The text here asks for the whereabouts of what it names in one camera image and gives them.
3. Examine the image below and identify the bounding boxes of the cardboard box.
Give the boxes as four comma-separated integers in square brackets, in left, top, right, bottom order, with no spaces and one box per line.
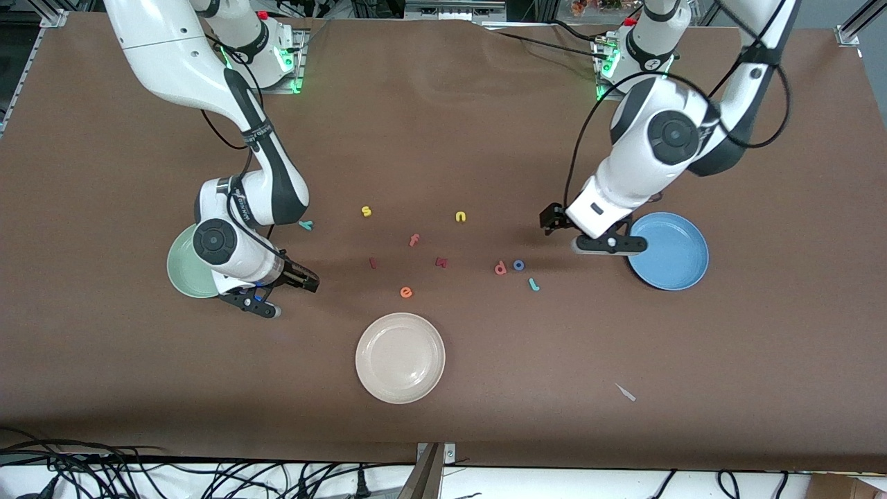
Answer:
[807,473,887,499]

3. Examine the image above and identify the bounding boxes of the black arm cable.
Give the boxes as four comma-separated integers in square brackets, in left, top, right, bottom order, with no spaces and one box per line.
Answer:
[565,0,791,209]
[200,42,286,264]

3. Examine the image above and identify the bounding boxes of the beige plate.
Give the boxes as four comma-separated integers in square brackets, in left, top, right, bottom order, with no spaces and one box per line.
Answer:
[355,313,446,405]

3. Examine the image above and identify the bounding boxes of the silver metal bracket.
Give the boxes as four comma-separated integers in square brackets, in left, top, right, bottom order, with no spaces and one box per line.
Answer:
[416,442,457,465]

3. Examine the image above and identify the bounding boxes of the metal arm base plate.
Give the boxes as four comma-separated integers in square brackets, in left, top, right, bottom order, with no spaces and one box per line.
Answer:
[260,29,309,94]
[595,35,670,103]

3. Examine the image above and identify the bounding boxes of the blue plate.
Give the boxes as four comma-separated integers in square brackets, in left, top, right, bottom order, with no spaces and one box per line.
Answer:
[627,212,710,291]

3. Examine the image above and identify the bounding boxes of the orange decorative object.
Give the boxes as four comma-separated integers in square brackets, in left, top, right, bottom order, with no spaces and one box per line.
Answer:
[570,0,626,16]

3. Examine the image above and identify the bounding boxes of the green plate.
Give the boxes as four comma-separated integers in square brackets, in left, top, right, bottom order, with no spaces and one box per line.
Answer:
[166,223,224,299]

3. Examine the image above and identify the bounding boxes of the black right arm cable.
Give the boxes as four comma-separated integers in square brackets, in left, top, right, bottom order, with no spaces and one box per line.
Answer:
[200,42,286,264]

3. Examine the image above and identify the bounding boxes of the grey power strip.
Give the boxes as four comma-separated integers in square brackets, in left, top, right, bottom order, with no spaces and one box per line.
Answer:
[404,0,507,19]

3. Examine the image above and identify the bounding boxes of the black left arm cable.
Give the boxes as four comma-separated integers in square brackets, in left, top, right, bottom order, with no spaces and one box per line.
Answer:
[565,0,791,209]

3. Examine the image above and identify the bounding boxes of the black base cable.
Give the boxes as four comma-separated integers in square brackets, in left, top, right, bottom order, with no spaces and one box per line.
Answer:
[551,19,611,42]
[493,30,600,59]

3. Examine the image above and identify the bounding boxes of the grey metal beam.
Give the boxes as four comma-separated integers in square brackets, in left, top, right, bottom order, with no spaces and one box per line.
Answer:
[396,444,444,499]

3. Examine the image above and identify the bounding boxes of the aluminium frame rail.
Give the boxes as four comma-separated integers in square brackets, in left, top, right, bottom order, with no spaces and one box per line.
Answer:
[835,0,887,48]
[0,8,70,136]

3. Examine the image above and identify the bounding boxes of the brown table cover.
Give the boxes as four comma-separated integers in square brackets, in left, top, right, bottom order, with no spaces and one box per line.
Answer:
[0,12,887,473]

